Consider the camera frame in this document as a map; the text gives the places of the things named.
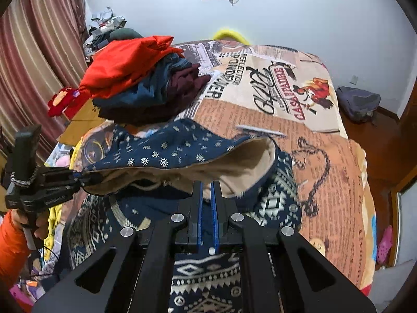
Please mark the navy patterned hooded garment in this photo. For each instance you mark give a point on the navy patterned hooded garment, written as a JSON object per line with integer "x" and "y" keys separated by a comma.
{"x": 163, "y": 150}

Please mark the red plush toy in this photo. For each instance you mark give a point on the red plush toy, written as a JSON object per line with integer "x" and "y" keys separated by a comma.
{"x": 63, "y": 101}

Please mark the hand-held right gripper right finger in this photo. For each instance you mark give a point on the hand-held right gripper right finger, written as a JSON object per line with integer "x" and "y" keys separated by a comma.
{"x": 214, "y": 215}

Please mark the person's left forearm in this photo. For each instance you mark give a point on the person's left forearm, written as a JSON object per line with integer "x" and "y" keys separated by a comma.
{"x": 11, "y": 251}

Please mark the dark folded clothes pile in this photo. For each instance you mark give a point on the dark folded clothes pile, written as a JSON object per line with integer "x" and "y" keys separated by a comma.
{"x": 182, "y": 86}

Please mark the person's left hand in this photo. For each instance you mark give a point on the person's left hand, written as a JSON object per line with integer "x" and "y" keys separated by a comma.
{"x": 40, "y": 225}

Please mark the pink plush cushion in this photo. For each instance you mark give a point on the pink plush cushion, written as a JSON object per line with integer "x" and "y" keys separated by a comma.
{"x": 62, "y": 160}

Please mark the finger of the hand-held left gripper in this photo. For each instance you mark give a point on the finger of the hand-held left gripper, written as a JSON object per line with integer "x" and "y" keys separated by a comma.
{"x": 70, "y": 173}
{"x": 65, "y": 187}

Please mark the white wall socket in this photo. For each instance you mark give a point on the white wall socket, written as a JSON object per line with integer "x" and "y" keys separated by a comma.
{"x": 353, "y": 79}

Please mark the yellow foam tube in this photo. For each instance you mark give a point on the yellow foam tube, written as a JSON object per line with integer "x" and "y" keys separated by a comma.
{"x": 228, "y": 34}

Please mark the pink clog slipper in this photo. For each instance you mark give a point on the pink clog slipper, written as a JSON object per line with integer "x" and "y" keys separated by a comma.
{"x": 385, "y": 244}

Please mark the dark green garment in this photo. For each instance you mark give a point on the dark green garment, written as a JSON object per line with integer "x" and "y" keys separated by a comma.
{"x": 127, "y": 34}

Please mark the tan perforated cardboard box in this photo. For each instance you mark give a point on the tan perforated cardboard box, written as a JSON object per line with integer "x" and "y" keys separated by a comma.
{"x": 78, "y": 127}

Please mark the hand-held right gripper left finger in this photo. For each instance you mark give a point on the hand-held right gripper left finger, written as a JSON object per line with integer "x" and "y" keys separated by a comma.
{"x": 199, "y": 215}

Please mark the striped pink beige curtain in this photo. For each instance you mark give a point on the striped pink beige curtain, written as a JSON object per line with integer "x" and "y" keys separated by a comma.
{"x": 39, "y": 39}

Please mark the yellow cloth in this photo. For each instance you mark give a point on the yellow cloth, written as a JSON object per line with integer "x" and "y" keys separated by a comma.
{"x": 53, "y": 228}

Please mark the grey backpack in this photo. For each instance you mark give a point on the grey backpack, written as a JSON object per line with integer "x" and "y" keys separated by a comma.
{"x": 358, "y": 104}

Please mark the printed bed blanket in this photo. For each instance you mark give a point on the printed bed blanket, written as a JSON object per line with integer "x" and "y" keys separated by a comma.
{"x": 325, "y": 169}

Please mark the pile of papers and clothes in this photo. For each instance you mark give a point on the pile of papers and clothes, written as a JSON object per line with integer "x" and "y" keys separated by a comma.
{"x": 101, "y": 22}

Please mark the red folded garment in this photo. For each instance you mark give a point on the red folded garment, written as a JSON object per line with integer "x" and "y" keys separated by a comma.
{"x": 120, "y": 65}

